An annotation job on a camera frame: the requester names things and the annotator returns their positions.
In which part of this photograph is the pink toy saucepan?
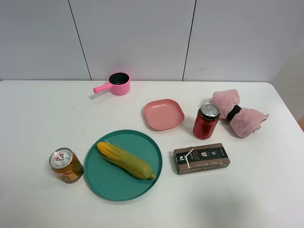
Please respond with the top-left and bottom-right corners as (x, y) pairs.
(93, 72), (130, 95)

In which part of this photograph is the gold drink can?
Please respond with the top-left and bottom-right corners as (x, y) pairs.
(49, 148), (84, 183)

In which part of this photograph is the pink square plate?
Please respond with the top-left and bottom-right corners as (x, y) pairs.
(143, 99), (185, 131)

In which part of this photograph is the teal round plate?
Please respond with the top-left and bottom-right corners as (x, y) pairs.
(84, 130), (163, 201)

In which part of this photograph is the red drink can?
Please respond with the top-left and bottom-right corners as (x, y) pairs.
(193, 103), (220, 140)

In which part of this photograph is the black band on towel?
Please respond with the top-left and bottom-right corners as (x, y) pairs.
(226, 105), (242, 121)

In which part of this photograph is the brown capsule box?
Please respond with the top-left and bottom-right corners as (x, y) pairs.
(173, 143), (230, 175)

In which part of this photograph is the pink rolled towel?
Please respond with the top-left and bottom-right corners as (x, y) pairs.
(209, 89), (269, 138)

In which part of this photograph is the toy corn cob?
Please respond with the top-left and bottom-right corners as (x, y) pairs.
(97, 141), (157, 180)

